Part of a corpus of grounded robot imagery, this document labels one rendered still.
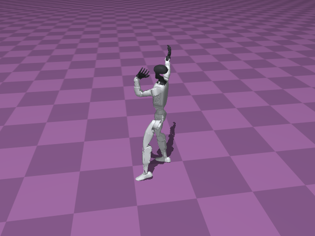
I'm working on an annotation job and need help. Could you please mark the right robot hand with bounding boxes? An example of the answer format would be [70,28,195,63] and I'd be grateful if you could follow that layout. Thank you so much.
[165,45,171,61]

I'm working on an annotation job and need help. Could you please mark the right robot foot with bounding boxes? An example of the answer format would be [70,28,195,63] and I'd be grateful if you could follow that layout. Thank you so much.
[155,156,171,162]

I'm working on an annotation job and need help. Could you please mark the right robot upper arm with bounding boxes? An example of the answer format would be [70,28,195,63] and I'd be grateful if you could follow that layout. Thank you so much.
[163,71,170,81]

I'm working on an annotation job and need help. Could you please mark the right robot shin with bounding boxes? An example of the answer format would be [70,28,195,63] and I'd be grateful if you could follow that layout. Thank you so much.
[157,139,167,158]

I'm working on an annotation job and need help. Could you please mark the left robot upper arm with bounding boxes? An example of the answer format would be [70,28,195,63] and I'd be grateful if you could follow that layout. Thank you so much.
[139,88,161,97]

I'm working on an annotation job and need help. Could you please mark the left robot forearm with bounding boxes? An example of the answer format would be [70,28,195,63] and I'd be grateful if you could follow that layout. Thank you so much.
[134,77,141,96]

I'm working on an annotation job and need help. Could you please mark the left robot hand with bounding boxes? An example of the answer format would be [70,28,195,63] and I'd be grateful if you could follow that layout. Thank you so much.
[136,68,149,79]

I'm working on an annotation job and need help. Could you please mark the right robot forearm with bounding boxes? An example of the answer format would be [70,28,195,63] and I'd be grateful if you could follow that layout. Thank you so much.
[165,58,171,75]

